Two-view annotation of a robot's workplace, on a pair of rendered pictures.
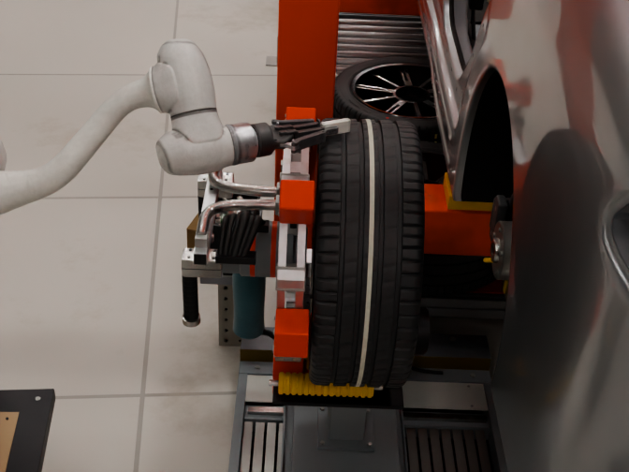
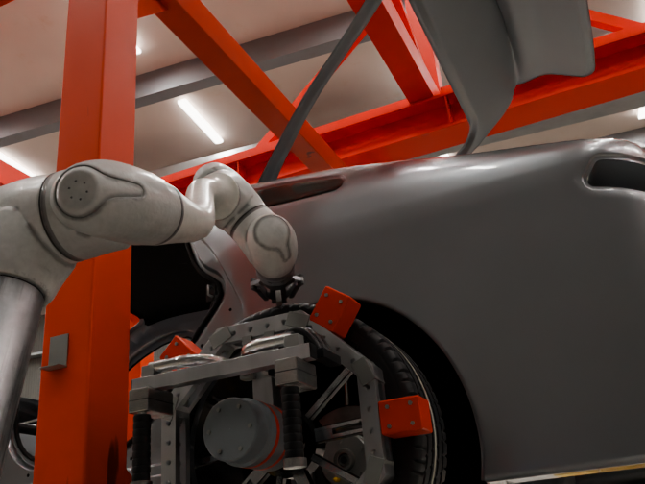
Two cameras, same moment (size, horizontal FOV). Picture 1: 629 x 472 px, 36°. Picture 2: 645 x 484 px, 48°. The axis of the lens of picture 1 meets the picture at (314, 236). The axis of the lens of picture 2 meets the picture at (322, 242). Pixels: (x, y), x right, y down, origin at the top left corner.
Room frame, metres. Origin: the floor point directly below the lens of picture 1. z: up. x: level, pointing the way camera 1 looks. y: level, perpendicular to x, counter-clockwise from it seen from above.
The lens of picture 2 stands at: (1.16, 1.51, 0.58)
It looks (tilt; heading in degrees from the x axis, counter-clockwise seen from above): 24 degrees up; 293
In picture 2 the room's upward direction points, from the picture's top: 5 degrees counter-clockwise
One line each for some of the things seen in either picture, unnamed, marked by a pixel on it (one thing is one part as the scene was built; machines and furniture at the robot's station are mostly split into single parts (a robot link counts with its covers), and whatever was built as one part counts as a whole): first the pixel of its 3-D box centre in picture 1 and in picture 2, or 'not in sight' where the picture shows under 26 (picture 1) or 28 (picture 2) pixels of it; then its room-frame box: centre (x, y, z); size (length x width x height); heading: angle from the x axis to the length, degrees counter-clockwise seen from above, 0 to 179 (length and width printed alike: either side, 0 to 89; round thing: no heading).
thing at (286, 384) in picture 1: (326, 384); not in sight; (1.84, -0.05, 0.51); 0.29 x 0.06 x 0.06; 91
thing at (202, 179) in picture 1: (215, 184); (151, 401); (2.12, 0.26, 0.93); 0.09 x 0.05 x 0.05; 91
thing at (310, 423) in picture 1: (347, 405); not in sight; (1.96, -0.12, 0.32); 0.40 x 0.30 x 0.28; 1
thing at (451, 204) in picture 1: (468, 191); not in sight; (2.51, -0.46, 0.70); 0.14 x 0.14 x 0.05; 1
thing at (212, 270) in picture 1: (202, 262); (296, 374); (1.78, 0.25, 0.93); 0.09 x 0.05 x 0.05; 91
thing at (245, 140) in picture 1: (241, 143); (274, 265); (1.85, 0.17, 1.20); 0.09 x 0.06 x 0.09; 26
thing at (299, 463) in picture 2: (190, 296); (292, 423); (1.78, 0.28, 0.83); 0.04 x 0.04 x 0.16
